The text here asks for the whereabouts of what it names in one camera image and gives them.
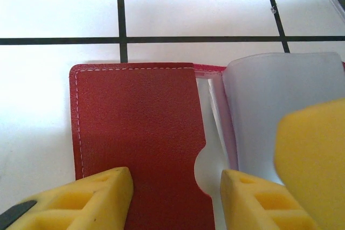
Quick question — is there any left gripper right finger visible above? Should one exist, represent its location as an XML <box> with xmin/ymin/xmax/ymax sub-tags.
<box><xmin>219</xmin><ymin>169</ymin><xmax>319</xmax><ymax>230</ymax></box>

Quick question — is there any red leather card holder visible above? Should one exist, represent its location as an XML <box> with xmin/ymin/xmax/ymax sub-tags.
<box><xmin>68</xmin><ymin>51</ymin><xmax>345</xmax><ymax>230</ymax></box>

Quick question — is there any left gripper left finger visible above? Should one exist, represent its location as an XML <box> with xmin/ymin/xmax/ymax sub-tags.
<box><xmin>0</xmin><ymin>166</ymin><xmax>134</xmax><ymax>230</ymax></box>

